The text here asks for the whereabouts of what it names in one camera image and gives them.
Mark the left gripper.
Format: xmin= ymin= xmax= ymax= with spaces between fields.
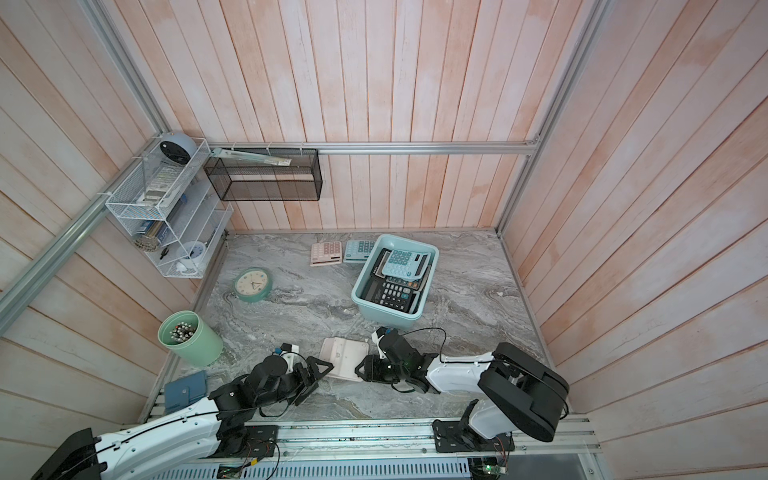
xmin=256 ymin=356 xmax=334 ymax=408

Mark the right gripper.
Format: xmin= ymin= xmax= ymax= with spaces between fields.
xmin=353 ymin=354 xmax=411 ymax=383

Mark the upturned pink calculator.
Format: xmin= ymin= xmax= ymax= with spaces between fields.
xmin=319 ymin=337 xmax=369 ymax=382

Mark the upturned light blue calculator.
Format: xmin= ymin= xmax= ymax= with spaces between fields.
xmin=381 ymin=249 xmax=431 ymax=281

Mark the large black desk calculator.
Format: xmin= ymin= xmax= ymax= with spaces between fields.
xmin=371 ymin=248 xmax=391 ymax=278

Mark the small pink calculator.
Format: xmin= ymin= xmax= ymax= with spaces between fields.
xmin=310 ymin=241 xmax=343 ymax=267

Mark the mint green storage box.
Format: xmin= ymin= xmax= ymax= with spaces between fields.
xmin=351 ymin=234 xmax=439 ymax=330

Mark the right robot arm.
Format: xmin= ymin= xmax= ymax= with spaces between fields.
xmin=355 ymin=327 xmax=570 ymax=453

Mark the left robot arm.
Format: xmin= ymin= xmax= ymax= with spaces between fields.
xmin=32 ymin=355 xmax=333 ymax=479

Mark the small teal calculator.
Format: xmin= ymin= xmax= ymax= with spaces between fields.
xmin=343 ymin=240 xmax=375 ymax=263

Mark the green pen cup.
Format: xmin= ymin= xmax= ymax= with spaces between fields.
xmin=157 ymin=310 xmax=224 ymax=368

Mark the green round clock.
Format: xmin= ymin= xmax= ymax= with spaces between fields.
xmin=233 ymin=267 xmax=273 ymax=303

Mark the white mug on shelf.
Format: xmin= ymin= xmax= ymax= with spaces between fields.
xmin=175 ymin=241 xmax=206 ymax=276

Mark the black mesh basket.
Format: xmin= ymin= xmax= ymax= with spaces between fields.
xmin=204 ymin=147 xmax=323 ymax=202

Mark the ruler on basket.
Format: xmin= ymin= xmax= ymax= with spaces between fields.
xmin=211 ymin=148 xmax=292 ymax=167

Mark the grey round alarm clock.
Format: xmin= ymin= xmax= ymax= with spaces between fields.
xmin=159 ymin=132 xmax=197 ymax=166

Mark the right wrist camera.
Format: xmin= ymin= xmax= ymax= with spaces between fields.
xmin=371 ymin=326 xmax=391 ymax=347

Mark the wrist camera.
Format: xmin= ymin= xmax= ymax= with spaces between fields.
xmin=273 ymin=343 xmax=301 ymax=362
xmin=371 ymin=326 xmax=391 ymax=347

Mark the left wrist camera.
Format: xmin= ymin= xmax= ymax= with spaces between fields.
xmin=273 ymin=343 xmax=301 ymax=362

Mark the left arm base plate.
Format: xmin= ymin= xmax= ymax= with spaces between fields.
xmin=210 ymin=424 xmax=279 ymax=460

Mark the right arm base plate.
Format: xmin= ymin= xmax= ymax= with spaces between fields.
xmin=431 ymin=419 xmax=515 ymax=453

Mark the white wire shelf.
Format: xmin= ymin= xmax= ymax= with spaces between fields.
xmin=106 ymin=136 xmax=233 ymax=279

